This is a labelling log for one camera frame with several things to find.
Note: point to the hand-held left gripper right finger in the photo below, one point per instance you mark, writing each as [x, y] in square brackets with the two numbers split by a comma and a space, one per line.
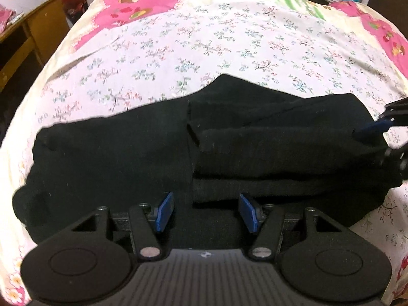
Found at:
[248, 212]

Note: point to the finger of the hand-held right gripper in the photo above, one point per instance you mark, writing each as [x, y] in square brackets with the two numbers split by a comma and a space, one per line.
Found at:
[373, 127]
[395, 162]

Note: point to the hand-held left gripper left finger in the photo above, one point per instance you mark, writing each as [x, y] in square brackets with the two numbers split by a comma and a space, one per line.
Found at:
[165, 210]

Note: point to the black pants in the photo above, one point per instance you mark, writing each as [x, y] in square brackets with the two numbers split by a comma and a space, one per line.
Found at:
[127, 153]

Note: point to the dark wooden headboard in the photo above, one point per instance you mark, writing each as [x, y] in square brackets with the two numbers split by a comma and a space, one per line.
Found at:
[389, 3]

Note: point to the white floral bed sheet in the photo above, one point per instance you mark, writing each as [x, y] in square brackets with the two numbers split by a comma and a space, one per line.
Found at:
[191, 38]

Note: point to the pink cartoon printed quilt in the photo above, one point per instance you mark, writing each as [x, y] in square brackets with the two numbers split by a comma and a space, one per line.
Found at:
[134, 3]

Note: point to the wooden desk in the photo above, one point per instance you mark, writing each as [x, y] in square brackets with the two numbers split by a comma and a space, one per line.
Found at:
[41, 22]

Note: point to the pink floral cloth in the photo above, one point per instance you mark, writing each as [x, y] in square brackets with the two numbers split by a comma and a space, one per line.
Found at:
[4, 19]

